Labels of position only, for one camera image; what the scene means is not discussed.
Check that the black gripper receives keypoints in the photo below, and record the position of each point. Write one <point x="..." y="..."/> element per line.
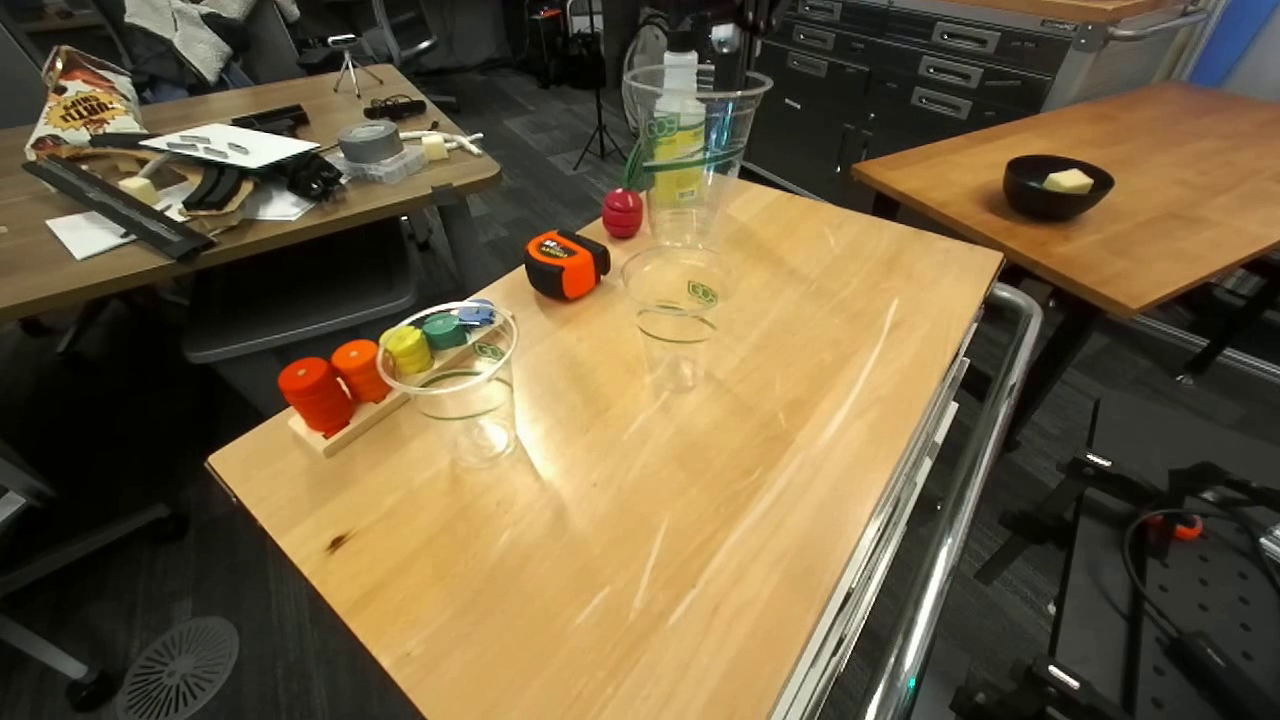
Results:
<point x="724" y="37"/>

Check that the clear plastic cup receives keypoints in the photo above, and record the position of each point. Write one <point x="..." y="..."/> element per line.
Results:
<point x="676" y="349"/>
<point x="465" y="402"/>
<point x="747" y="107"/>

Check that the white yellow-label spray bottle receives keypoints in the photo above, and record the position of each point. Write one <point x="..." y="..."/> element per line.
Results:
<point x="676" y="188"/>

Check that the red toy apple green stem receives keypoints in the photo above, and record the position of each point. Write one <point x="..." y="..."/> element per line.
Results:
<point x="620" y="217"/>

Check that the dark drawer cabinet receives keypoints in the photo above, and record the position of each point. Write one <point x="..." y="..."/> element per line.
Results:
<point x="881" y="80"/>

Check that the orange black tape measure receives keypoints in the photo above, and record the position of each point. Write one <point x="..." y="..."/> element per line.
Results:
<point x="564" y="264"/>

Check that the long wooden office desk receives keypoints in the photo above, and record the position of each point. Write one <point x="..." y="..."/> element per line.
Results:
<point x="443" y="177"/>

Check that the blue toy cylinder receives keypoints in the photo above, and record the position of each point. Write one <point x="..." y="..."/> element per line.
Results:
<point x="479" y="319"/>

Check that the black bowl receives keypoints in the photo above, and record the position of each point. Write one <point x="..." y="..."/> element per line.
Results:
<point x="1035" y="200"/>

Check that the black remote control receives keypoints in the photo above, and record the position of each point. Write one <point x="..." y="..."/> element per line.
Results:
<point x="397" y="108"/>

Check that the green toy cylinder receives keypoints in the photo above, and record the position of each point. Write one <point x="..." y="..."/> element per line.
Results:
<point x="445" y="332"/>

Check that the yellow block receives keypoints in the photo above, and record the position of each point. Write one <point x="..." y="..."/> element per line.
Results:
<point x="1067" y="183"/>

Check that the yellow toy cylinder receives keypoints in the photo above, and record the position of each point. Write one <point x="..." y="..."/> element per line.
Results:
<point x="404" y="352"/>

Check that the black cylinder object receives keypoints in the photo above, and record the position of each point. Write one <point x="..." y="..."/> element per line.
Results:
<point x="315" y="177"/>

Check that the orange toy cylinder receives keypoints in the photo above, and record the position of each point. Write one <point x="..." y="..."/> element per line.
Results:
<point x="360" y="368"/>

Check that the flat black device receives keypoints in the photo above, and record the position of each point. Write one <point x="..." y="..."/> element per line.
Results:
<point x="274" y="117"/>

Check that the wooden side table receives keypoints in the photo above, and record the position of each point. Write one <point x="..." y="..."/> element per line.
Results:
<point x="1173" y="200"/>

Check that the red toy cylinder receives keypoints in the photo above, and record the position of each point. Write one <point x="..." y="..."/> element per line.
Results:
<point x="316" y="399"/>

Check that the white printed paper sheet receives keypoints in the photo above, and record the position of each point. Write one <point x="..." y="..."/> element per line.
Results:
<point x="225" y="146"/>

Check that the wooden cylinder toy base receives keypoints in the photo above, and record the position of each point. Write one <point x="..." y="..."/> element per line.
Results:
<point x="325" y="442"/>

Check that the blue panel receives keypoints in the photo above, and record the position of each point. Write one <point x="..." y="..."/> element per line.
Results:
<point x="1235" y="40"/>

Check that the white jacket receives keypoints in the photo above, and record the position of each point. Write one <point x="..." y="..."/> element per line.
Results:
<point x="184" y="33"/>

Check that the long black bar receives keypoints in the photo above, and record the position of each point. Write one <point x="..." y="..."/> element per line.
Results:
<point x="123" y="209"/>

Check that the printed snack bag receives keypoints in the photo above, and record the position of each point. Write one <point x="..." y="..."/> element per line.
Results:
<point x="81" y="107"/>

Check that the small white paper sheet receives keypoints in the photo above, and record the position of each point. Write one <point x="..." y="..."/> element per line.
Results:
<point x="86" y="232"/>

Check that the black perforated breadboard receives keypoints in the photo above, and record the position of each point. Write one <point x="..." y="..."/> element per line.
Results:
<point x="1213" y="601"/>

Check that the perforated round floor base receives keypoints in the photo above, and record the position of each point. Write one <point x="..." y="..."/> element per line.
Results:
<point x="183" y="669"/>

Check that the black chair base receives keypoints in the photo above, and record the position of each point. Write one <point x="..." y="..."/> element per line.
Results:
<point x="81" y="562"/>

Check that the grey duct tape roll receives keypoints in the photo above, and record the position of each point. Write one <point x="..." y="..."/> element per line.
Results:
<point x="371" y="141"/>

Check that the small camera tripod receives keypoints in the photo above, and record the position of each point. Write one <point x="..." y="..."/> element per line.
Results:
<point x="349" y="72"/>

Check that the black camera stand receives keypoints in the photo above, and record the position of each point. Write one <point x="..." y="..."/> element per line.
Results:
<point x="1067" y="574"/>

